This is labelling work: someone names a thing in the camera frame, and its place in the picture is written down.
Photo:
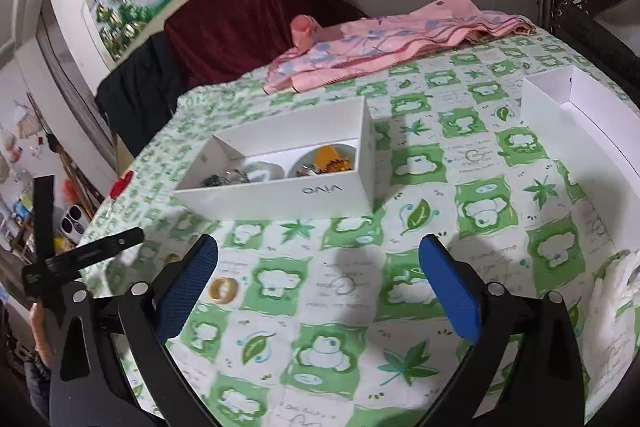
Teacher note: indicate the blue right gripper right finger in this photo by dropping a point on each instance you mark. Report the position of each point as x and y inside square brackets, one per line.
[457, 287]

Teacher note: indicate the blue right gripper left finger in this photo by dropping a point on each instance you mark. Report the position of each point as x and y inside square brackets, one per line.
[179, 285]

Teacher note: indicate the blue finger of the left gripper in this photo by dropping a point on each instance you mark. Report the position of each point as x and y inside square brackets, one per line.
[92, 253]

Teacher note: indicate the person's left hand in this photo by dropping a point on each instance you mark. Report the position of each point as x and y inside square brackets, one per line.
[38, 328]

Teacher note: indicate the green white patterned bedsheet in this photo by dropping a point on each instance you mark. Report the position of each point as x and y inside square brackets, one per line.
[333, 323]

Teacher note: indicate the black garment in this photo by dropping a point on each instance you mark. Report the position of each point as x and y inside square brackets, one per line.
[141, 94]

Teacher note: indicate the white vivo box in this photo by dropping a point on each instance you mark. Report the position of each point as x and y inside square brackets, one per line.
[215, 187]

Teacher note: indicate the green jade bangle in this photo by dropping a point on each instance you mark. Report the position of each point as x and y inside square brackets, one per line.
[325, 159]

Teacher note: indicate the white box lid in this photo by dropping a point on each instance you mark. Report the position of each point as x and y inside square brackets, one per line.
[596, 137]

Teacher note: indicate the dark red velvet cloth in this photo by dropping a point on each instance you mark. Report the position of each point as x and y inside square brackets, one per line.
[218, 41]

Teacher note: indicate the pink floral cloth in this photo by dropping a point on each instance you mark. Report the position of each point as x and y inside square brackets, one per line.
[325, 55]

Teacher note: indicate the red handled scissors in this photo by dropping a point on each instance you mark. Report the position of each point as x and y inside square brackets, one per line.
[120, 185]

